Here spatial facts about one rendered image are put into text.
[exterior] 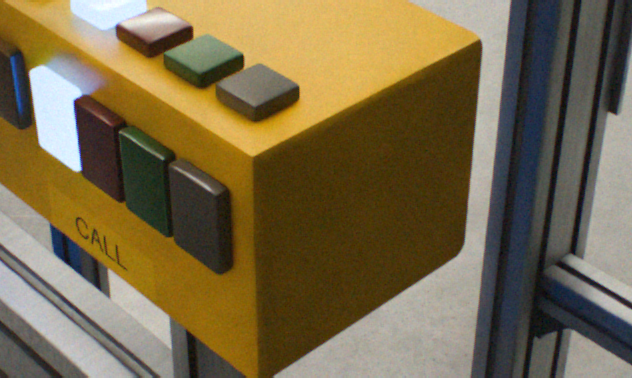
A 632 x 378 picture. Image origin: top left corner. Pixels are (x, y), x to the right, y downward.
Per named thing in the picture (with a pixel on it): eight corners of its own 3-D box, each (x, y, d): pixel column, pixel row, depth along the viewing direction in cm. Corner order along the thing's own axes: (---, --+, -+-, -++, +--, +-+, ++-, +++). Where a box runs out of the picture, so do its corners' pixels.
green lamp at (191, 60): (247, 70, 39) (246, 52, 38) (200, 91, 38) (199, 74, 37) (208, 48, 40) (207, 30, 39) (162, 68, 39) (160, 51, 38)
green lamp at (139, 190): (183, 232, 40) (178, 151, 38) (168, 241, 39) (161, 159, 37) (139, 201, 41) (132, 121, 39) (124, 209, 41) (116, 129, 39)
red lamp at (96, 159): (135, 198, 41) (128, 119, 39) (120, 206, 41) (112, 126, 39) (94, 169, 42) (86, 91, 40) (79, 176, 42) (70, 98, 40)
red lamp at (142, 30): (195, 40, 40) (195, 23, 40) (149, 61, 39) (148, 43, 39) (160, 20, 41) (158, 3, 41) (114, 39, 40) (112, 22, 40)
